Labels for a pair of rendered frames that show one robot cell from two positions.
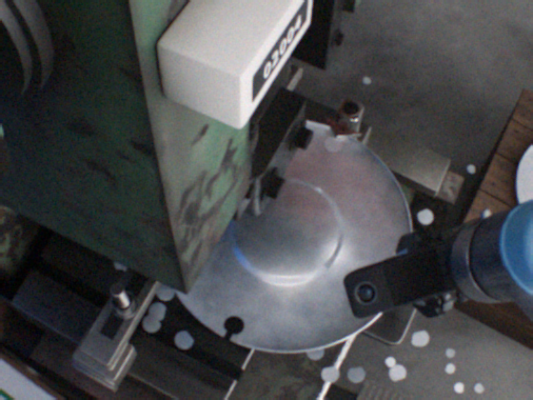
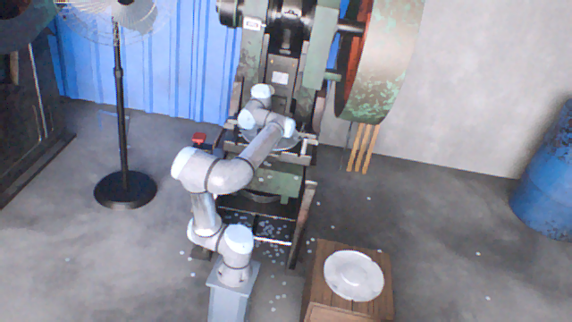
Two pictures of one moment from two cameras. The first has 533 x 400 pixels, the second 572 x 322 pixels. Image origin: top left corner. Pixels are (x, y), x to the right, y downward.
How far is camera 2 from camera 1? 175 cm
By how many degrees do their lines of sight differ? 49
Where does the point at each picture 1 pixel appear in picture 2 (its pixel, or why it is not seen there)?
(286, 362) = not seen: hidden behind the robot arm
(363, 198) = (284, 142)
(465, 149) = not seen: hidden behind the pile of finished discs
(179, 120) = (246, 33)
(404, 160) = (310, 173)
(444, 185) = (310, 185)
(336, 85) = (370, 242)
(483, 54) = (427, 292)
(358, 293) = not seen: hidden behind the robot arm
